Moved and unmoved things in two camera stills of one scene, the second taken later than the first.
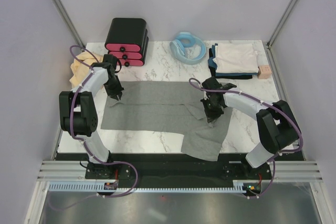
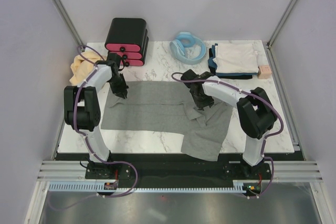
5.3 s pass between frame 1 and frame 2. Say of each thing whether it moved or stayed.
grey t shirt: stayed
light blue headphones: stayed
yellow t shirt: stayed
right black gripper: moved
